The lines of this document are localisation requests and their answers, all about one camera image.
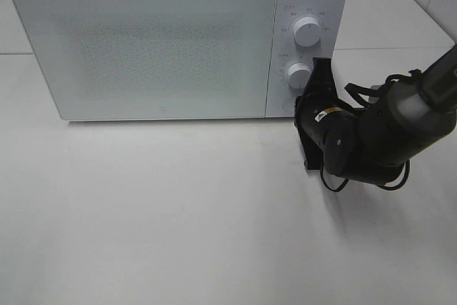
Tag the white timer knob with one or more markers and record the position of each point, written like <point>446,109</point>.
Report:
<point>298,75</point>

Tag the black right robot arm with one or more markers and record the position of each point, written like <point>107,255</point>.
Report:
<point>374,142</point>

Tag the upper white power knob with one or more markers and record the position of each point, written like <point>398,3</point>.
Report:
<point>307,31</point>

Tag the white microwave door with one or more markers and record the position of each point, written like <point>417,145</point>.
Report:
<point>152,59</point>

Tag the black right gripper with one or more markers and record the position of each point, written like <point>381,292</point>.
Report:
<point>317,111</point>

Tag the round white door-release button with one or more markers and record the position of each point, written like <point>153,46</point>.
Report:
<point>289,106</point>

